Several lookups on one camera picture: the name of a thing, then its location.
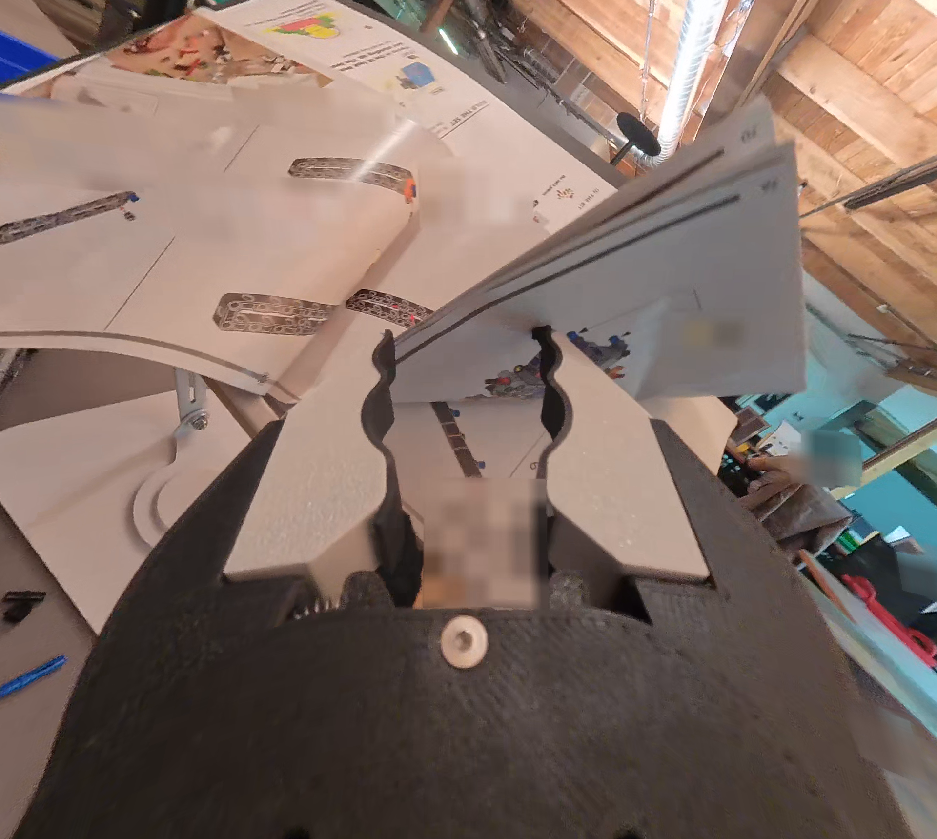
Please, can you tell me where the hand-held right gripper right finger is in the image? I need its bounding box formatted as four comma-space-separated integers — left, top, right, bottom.
531, 325, 713, 582

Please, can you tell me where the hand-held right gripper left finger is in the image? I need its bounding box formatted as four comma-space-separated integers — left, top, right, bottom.
223, 330, 426, 609

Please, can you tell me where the lego instruction booklet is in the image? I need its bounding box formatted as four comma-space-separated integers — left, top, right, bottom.
0, 94, 810, 489

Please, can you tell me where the small black lego connector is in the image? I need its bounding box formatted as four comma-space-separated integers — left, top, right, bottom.
2, 590, 47, 625

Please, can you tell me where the blue lego pin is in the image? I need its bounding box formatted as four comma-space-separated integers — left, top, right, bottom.
0, 655, 68, 702

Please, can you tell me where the black round disc on rod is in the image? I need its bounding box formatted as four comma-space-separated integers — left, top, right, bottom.
610, 112, 664, 168

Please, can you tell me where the colourful printed leaflet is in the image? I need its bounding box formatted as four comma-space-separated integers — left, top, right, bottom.
73, 0, 623, 232

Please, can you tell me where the blue plastic bin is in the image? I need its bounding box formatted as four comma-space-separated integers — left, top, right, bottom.
0, 30, 58, 84

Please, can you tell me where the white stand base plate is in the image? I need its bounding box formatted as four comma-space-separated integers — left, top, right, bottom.
0, 389, 256, 635

